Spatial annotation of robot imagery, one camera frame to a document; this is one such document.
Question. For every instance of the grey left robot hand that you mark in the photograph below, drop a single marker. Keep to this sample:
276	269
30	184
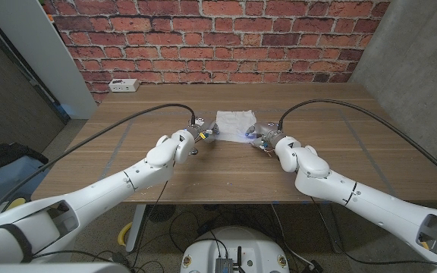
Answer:
205	130

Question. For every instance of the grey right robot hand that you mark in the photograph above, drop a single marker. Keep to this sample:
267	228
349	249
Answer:
268	134

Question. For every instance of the white tissue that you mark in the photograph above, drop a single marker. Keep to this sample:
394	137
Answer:
233	121

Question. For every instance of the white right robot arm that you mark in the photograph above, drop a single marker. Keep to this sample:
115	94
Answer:
374	204

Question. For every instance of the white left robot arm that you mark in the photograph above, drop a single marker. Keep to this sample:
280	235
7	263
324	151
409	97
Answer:
101	189

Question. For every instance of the white power strip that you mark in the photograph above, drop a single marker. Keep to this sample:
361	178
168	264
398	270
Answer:
123	85

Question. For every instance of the red brick print backdrop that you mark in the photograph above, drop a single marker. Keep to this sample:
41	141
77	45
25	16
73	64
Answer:
222	38

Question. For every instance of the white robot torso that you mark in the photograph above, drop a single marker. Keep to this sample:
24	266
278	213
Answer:
241	242

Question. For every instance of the white table leg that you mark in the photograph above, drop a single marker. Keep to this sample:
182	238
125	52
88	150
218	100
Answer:
135	227

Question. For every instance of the grey electronics box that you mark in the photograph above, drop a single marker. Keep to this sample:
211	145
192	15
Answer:
224	265

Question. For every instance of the yellow black foot pedal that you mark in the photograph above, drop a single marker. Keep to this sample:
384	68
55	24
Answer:
15	204

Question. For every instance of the black bag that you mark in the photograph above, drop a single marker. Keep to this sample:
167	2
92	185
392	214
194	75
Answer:
2	155

